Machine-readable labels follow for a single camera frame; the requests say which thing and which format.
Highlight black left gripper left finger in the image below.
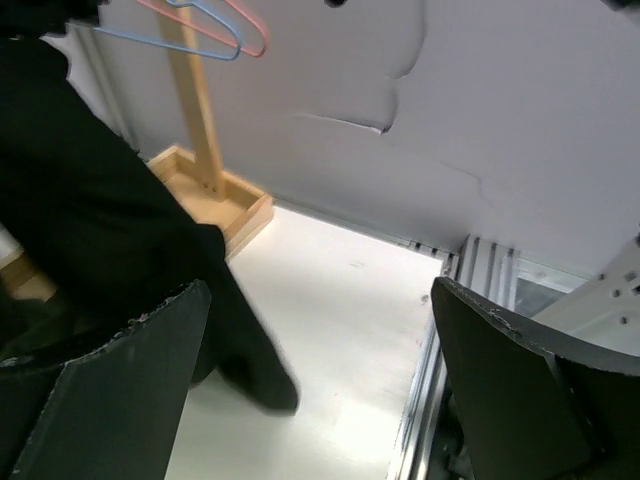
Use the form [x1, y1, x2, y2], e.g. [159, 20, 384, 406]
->
[1, 281, 210, 480]

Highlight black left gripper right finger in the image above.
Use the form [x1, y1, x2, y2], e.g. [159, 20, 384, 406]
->
[431, 277, 639, 479]

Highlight black shorts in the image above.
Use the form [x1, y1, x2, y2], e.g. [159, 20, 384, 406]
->
[1, 1, 299, 414]

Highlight blue hanger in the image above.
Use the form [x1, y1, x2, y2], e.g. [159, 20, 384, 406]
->
[92, 0, 242, 62]

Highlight pink hanger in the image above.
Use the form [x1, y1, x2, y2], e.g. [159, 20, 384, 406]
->
[137, 0, 270, 58]

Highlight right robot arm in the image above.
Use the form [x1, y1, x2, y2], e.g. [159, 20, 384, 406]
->
[533, 237, 640, 357]

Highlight wooden clothes rack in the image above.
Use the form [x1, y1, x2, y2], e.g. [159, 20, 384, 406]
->
[0, 0, 275, 301]

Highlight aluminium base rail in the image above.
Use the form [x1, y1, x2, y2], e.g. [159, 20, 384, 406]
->
[391, 235, 599, 479]

